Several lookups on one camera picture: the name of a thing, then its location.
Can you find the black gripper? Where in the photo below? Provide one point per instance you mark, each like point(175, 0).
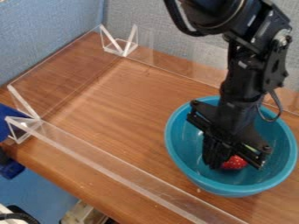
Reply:
point(227, 125)

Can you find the red toy strawberry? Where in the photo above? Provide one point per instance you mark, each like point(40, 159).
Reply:
point(235, 163)

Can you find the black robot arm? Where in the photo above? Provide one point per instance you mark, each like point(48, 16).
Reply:
point(256, 30)

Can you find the clear acrylic front barrier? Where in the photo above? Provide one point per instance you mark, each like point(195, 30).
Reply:
point(127, 193)

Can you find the clear acrylic barrier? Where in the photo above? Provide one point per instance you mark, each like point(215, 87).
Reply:
point(47, 84)
point(176, 55)
point(127, 193)

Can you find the clear acrylic back barrier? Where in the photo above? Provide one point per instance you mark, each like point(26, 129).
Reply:
point(176, 55)

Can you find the beige object under table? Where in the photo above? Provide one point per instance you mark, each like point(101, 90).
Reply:
point(83, 214)

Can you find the clear acrylic left barrier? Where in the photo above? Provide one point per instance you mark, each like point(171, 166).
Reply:
point(47, 84)

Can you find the blue table clamp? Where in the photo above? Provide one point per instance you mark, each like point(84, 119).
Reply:
point(9, 167)

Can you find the black and white floor object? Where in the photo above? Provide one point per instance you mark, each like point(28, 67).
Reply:
point(13, 215)

